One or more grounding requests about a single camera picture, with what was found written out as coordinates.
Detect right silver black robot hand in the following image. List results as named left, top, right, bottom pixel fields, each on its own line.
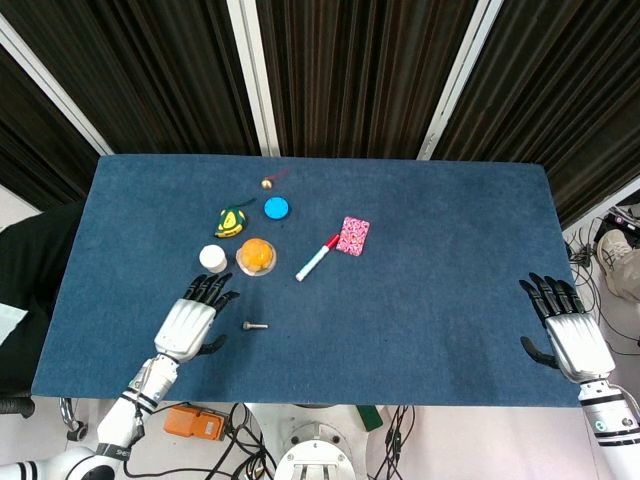
left=518, top=271, right=617, bottom=385

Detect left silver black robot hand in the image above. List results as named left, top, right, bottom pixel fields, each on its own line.
left=153, top=272, right=240, bottom=365

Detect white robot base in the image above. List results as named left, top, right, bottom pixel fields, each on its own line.
left=246, top=402, right=381, bottom=480

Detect white round jar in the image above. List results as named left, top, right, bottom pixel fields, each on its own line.
left=198, top=244, right=229, bottom=274

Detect beige sneaker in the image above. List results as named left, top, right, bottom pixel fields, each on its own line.
left=596, top=228, right=640, bottom=300

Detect orange fruit jelly cup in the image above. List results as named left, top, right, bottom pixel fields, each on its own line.
left=235, top=237, right=279, bottom=277

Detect orange power box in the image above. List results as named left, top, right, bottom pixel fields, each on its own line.
left=164, top=404, right=229, bottom=442

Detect green yellow tape measure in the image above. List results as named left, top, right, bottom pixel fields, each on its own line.
left=214, top=198, right=257, bottom=239

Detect blue table cloth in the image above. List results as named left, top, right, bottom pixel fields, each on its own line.
left=30, top=153, right=584, bottom=408

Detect blue round disc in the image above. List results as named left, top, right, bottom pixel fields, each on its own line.
left=263, top=196, right=292, bottom=222

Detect red capped white marker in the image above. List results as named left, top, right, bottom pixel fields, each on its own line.
left=295, top=233, right=341, bottom=283

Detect chrome chair leg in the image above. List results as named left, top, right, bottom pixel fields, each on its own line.
left=58, top=397, right=87, bottom=442

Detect black clothed person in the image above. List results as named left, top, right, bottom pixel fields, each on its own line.
left=0, top=200, right=84, bottom=396

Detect small gold spinning top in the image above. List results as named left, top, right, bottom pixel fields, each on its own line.
left=260, top=171, right=291, bottom=191

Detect green flat object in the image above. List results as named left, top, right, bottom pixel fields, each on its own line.
left=356, top=404, right=384, bottom=432

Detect black floor cables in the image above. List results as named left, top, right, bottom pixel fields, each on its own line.
left=122, top=402, right=277, bottom=480

